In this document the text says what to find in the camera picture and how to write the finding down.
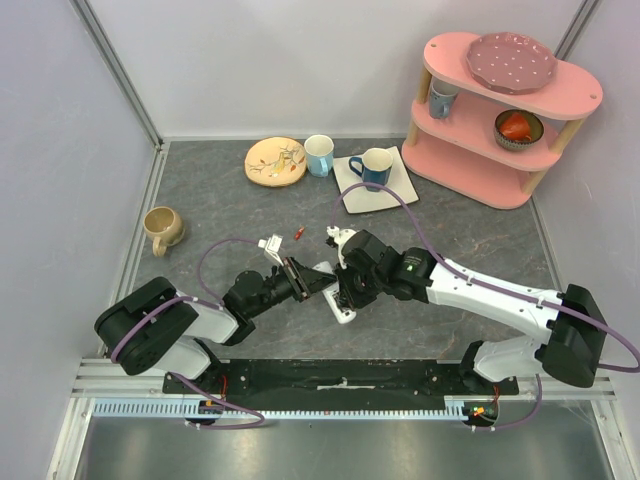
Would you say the blue grey mug on shelf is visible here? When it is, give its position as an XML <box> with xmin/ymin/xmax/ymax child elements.
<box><xmin>428</xmin><ymin>79</ymin><xmax>459</xmax><ymax>119</ymax></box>

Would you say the dark patterned bowl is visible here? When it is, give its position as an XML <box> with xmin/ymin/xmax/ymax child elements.
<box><xmin>494</xmin><ymin>109</ymin><xmax>545</xmax><ymax>152</ymax></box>

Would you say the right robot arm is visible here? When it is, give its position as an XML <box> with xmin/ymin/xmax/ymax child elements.
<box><xmin>327</xmin><ymin>227</ymin><xmax>606</xmax><ymax>394</ymax></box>

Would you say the beige mug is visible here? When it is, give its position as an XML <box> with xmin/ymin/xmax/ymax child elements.
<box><xmin>143</xmin><ymin>206</ymin><xmax>185</xmax><ymax>257</ymax></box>

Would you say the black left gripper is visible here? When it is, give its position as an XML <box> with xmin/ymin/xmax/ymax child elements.
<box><xmin>248</xmin><ymin>254</ymin><xmax>338</xmax><ymax>318</ymax></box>

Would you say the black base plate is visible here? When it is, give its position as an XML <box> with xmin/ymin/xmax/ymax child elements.
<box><xmin>193</xmin><ymin>359</ymin><xmax>519</xmax><ymax>396</ymax></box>

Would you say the purple dotted plate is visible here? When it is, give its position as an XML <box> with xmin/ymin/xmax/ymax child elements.
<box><xmin>466</xmin><ymin>32</ymin><xmax>557</xmax><ymax>95</ymax></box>

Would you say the white remote control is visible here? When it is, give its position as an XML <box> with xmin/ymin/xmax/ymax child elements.
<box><xmin>313</xmin><ymin>261</ymin><xmax>357</xmax><ymax>325</ymax></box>

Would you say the pink three-tier shelf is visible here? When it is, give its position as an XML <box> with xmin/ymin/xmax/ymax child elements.
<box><xmin>402</xmin><ymin>32</ymin><xmax>603</xmax><ymax>209</ymax></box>

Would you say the slotted cable duct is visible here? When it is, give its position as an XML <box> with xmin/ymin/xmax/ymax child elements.
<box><xmin>93</xmin><ymin>397</ymin><xmax>488</xmax><ymax>421</ymax></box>

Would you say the aluminium frame rail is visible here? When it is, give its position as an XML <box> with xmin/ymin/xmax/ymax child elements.
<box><xmin>70</xmin><ymin>0</ymin><xmax>164</xmax><ymax>150</ymax></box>

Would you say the beige floral plate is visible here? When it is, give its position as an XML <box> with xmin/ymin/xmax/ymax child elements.
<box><xmin>244</xmin><ymin>137</ymin><xmax>307</xmax><ymax>188</ymax></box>

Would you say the light blue mug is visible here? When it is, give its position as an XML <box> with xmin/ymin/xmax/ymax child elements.
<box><xmin>304</xmin><ymin>134</ymin><xmax>334</xmax><ymax>177</ymax></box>

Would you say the dark blue mug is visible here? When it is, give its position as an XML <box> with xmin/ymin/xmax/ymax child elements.
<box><xmin>348</xmin><ymin>148</ymin><xmax>394</xmax><ymax>192</ymax></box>

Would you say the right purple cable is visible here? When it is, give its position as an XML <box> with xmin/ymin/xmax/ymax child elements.
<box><xmin>332</xmin><ymin>182</ymin><xmax>640</xmax><ymax>434</ymax></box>

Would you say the white square plate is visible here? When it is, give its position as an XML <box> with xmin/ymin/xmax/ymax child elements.
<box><xmin>332</xmin><ymin>145</ymin><xmax>420</xmax><ymax>215</ymax></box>

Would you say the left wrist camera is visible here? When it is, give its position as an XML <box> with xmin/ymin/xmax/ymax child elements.
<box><xmin>258</xmin><ymin>234</ymin><xmax>283</xmax><ymax>266</ymax></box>

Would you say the red cup in bowl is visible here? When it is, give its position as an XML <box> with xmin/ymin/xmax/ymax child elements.
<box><xmin>499</xmin><ymin>112</ymin><xmax>532</xmax><ymax>142</ymax></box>

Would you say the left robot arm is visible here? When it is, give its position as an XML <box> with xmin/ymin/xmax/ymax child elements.
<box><xmin>94</xmin><ymin>257</ymin><xmax>337</xmax><ymax>393</ymax></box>

